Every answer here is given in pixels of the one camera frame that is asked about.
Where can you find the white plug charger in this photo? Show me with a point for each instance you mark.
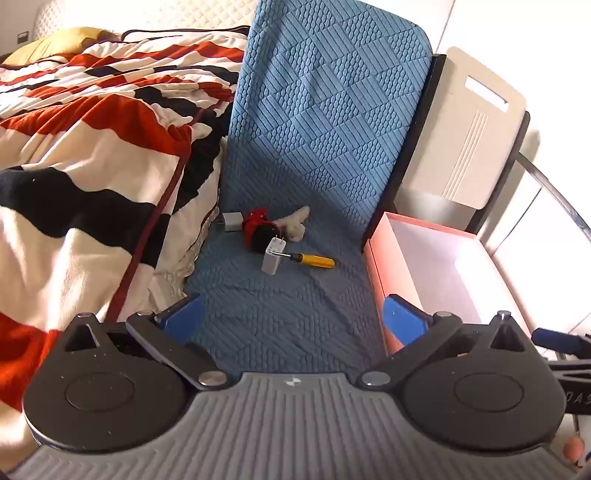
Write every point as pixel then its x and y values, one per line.
pixel 273 258

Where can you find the floral bed sheet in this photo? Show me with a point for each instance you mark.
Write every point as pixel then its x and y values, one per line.
pixel 184 263

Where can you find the yellow pillow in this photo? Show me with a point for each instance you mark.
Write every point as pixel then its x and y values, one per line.
pixel 55 46

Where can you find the white quilted headboard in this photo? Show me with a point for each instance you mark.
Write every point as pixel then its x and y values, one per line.
pixel 152 16

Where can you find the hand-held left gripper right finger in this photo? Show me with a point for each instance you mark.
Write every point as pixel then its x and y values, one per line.
pixel 404 321

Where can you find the curved metal tube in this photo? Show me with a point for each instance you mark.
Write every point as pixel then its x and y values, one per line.
pixel 561 194

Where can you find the red and black toy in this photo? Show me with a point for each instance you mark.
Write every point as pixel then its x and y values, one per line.
pixel 261 230

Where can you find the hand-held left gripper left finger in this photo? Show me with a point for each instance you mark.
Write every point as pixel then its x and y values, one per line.
pixel 182 318

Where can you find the grey charger block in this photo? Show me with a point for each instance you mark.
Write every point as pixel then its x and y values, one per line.
pixel 232 220

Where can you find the wall socket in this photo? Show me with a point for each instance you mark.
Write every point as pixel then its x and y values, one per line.
pixel 24 37

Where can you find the blue textured mat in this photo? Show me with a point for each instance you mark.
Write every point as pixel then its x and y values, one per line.
pixel 314 138

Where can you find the red white black striped blanket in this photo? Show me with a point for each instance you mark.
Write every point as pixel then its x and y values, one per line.
pixel 92 138

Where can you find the pink cardboard box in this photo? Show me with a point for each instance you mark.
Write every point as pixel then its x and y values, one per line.
pixel 443 258

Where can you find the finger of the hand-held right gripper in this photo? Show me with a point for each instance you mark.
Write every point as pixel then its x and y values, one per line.
pixel 554 339

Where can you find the white fluffy plush toy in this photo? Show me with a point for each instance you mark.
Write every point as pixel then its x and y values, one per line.
pixel 295 224

